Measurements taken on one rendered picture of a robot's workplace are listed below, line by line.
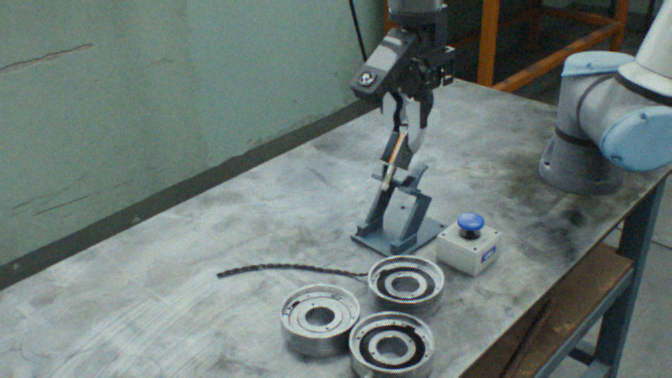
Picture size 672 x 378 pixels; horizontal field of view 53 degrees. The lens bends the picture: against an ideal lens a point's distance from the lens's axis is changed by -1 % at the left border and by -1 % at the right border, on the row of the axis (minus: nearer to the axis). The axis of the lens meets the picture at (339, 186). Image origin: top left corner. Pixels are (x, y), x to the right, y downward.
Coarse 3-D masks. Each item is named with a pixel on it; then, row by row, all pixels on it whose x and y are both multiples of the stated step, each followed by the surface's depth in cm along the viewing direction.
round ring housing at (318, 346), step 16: (304, 288) 91; (320, 288) 92; (336, 288) 91; (288, 304) 90; (320, 304) 90; (352, 304) 90; (288, 320) 88; (304, 320) 88; (320, 320) 91; (336, 320) 87; (352, 320) 87; (288, 336) 85; (304, 336) 83; (320, 336) 83; (336, 336) 84; (304, 352) 86; (320, 352) 85; (336, 352) 86
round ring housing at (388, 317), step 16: (368, 320) 86; (384, 320) 87; (400, 320) 87; (416, 320) 85; (352, 336) 83; (384, 336) 85; (400, 336) 84; (432, 336) 83; (352, 352) 81; (384, 352) 86; (400, 352) 86; (432, 352) 80; (368, 368) 79; (416, 368) 78
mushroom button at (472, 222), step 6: (462, 216) 100; (468, 216) 99; (474, 216) 99; (480, 216) 100; (462, 222) 99; (468, 222) 98; (474, 222) 98; (480, 222) 98; (462, 228) 99; (468, 228) 98; (474, 228) 98; (480, 228) 98
